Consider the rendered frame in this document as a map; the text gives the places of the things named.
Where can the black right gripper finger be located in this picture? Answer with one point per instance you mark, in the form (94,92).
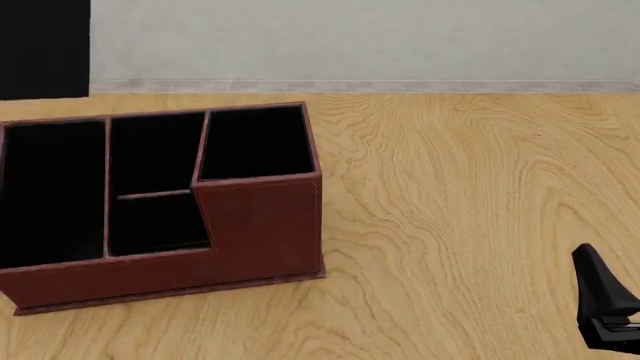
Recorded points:
(602,285)

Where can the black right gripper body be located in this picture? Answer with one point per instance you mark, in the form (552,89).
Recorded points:
(612,332)

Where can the red-brown desk caddy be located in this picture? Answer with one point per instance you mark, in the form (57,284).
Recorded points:
(260,225)

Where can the black wall panel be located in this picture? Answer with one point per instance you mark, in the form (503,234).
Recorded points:
(44,48)

